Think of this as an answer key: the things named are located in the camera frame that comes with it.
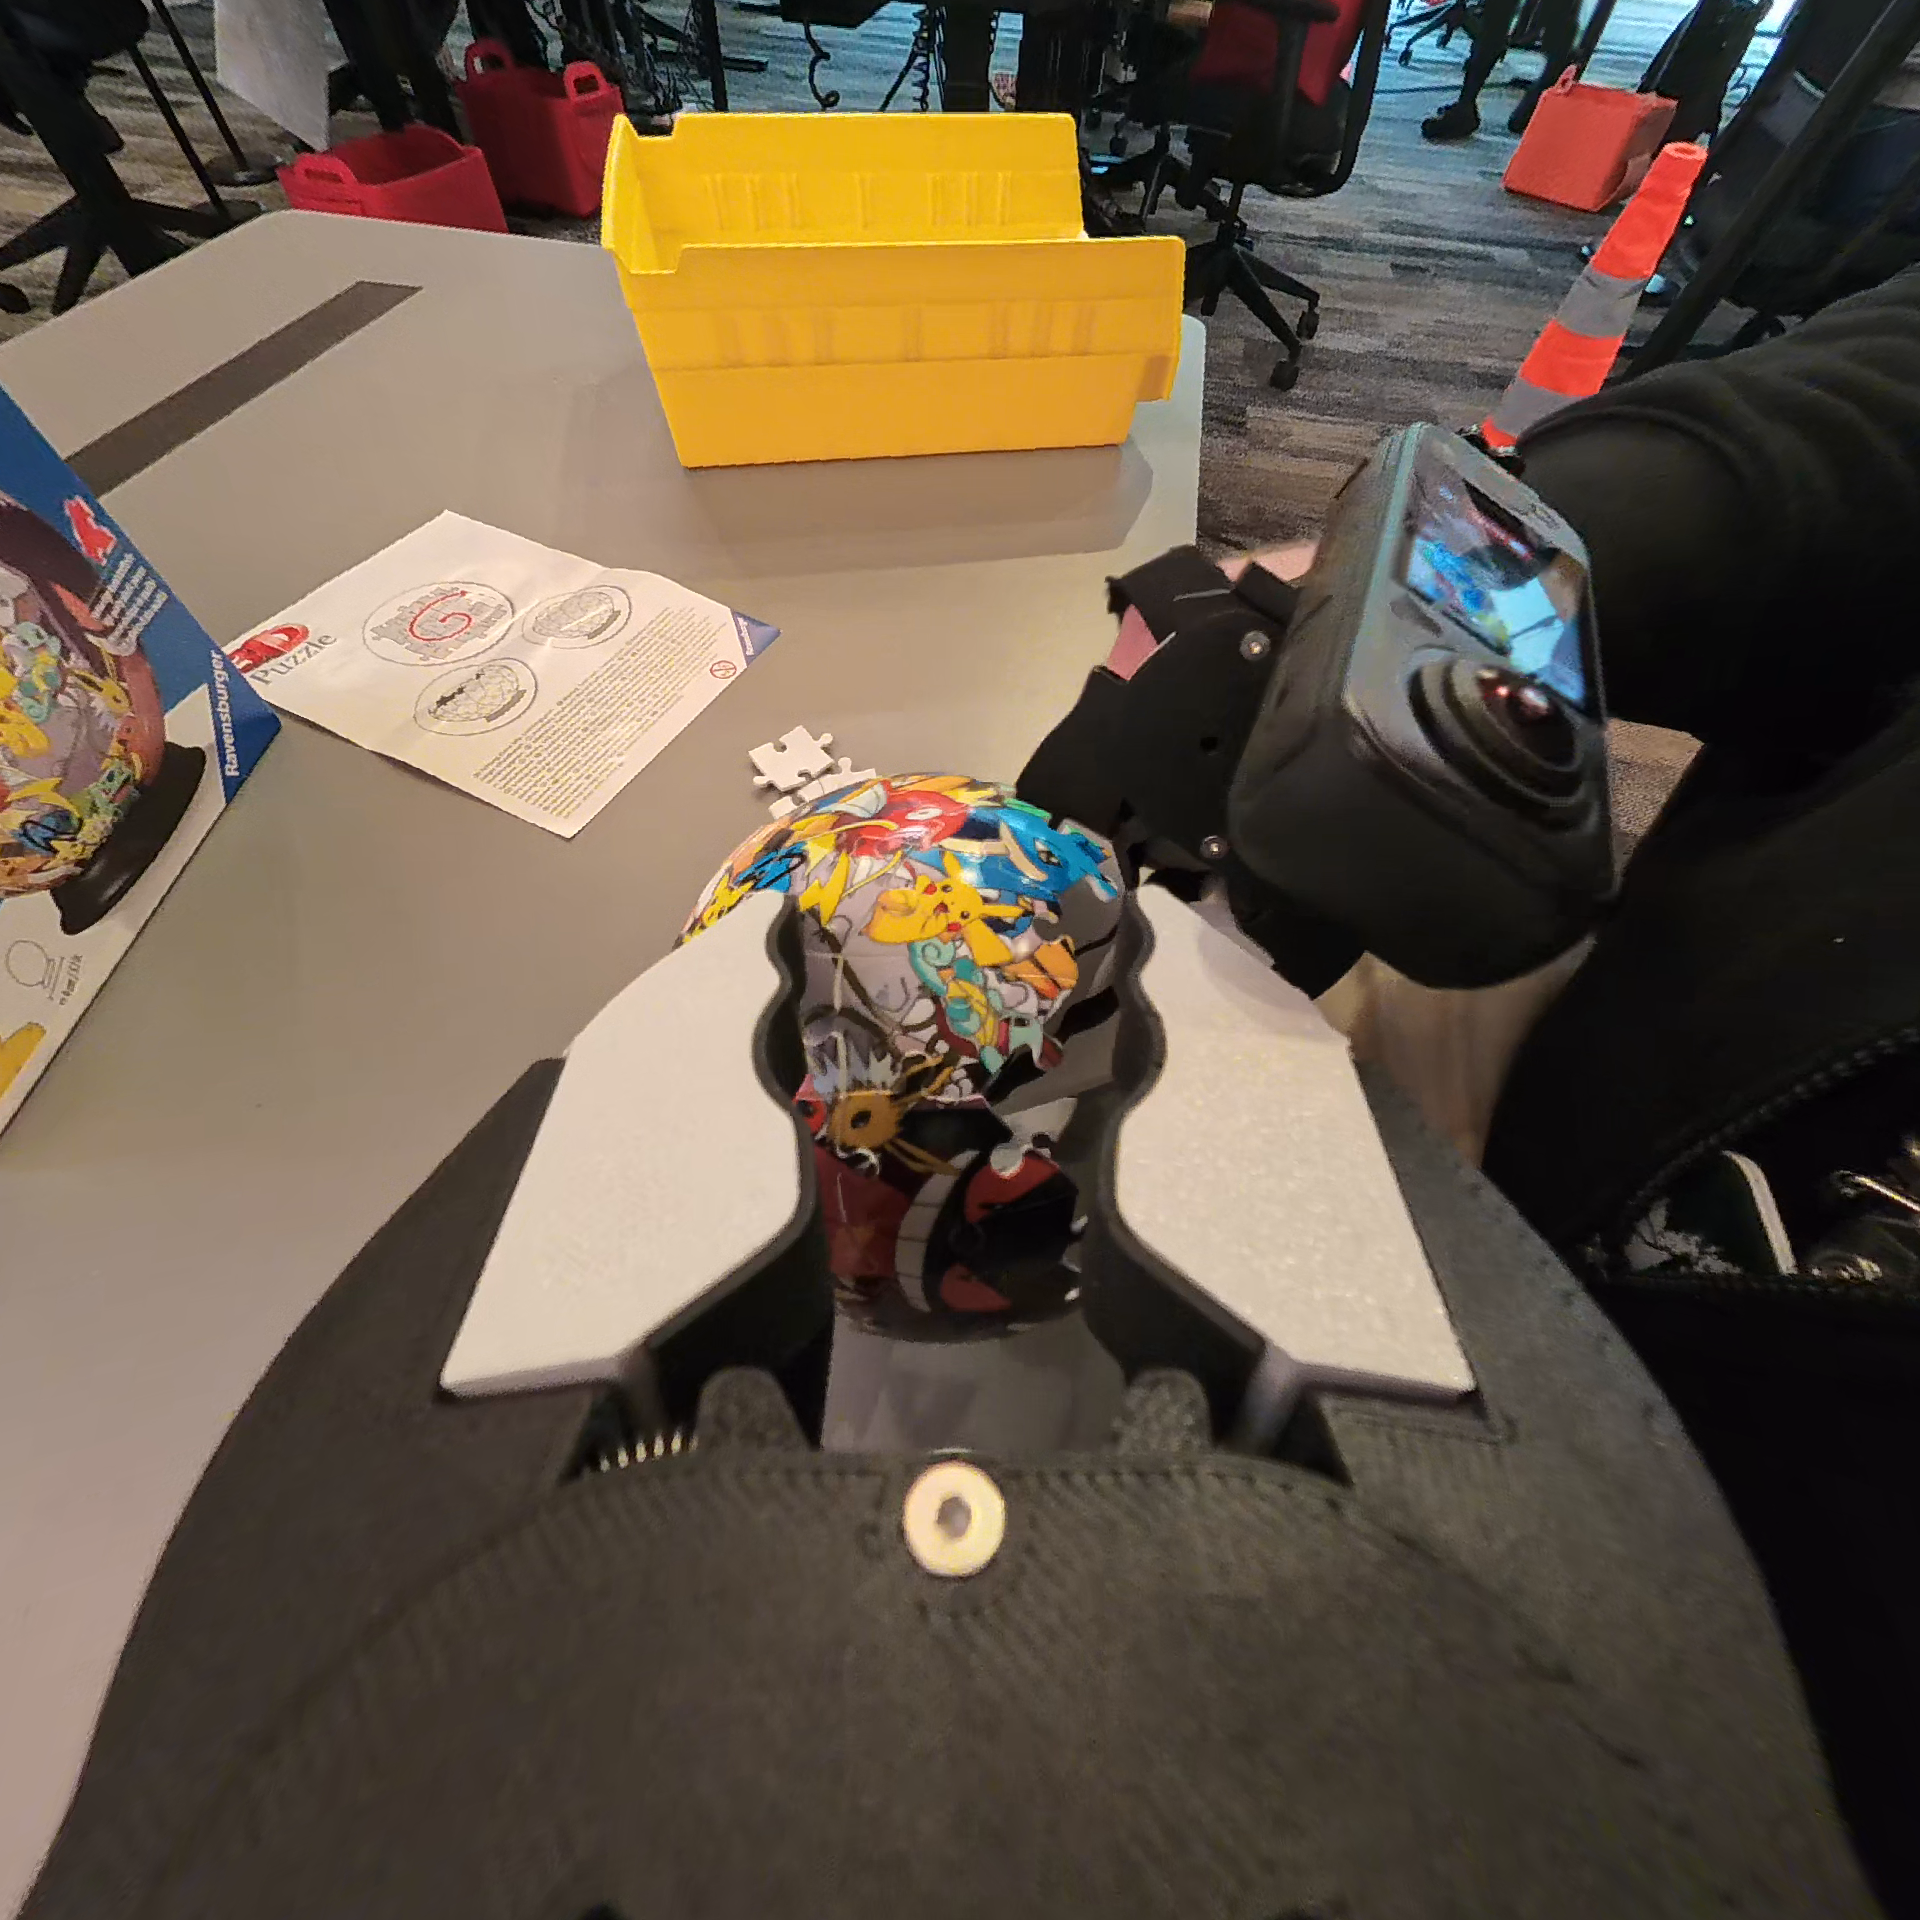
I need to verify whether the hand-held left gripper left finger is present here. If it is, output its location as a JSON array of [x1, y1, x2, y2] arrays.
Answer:
[[439, 898, 828, 1448]]

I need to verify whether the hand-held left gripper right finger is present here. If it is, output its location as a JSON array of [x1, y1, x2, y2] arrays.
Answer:
[[1084, 888, 1484, 1457]]

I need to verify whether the colourful puzzle ball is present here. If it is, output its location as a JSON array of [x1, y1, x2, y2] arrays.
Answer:
[[682, 774, 1130, 1329]]

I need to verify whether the person's right forearm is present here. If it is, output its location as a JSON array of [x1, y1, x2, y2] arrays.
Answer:
[[1512, 269, 1920, 799]]

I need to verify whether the blue puzzle box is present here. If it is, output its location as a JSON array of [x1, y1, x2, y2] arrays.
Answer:
[[0, 388, 286, 1137]]

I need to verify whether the person's beige trouser leg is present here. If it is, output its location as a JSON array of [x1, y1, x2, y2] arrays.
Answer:
[[1317, 960, 1518, 1162]]

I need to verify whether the white instruction sheet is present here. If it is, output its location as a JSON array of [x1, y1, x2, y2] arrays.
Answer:
[[225, 510, 780, 841]]

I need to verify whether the orange traffic cone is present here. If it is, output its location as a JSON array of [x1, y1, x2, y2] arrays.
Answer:
[[1474, 140, 1713, 456]]

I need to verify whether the metal key carabiner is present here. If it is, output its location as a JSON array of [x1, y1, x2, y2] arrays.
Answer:
[[1793, 1129, 1920, 1281]]

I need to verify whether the yellow plastic bin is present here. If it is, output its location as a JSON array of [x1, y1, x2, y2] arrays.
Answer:
[[602, 113, 1186, 472]]

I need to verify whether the black office chair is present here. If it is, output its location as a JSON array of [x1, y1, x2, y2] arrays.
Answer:
[[1130, 0, 1399, 397]]

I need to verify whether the orange plastic bin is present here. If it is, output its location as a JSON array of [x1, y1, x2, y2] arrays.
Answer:
[[1503, 63, 1679, 213]]

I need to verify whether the dark tape strip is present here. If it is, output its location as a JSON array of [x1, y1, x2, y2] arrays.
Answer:
[[65, 281, 425, 456]]

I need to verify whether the red plastic basket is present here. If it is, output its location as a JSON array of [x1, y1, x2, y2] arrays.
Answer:
[[276, 124, 508, 235], [451, 39, 627, 219]]

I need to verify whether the white hanging paper sheet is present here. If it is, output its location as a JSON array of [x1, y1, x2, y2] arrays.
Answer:
[[211, 0, 334, 151]]

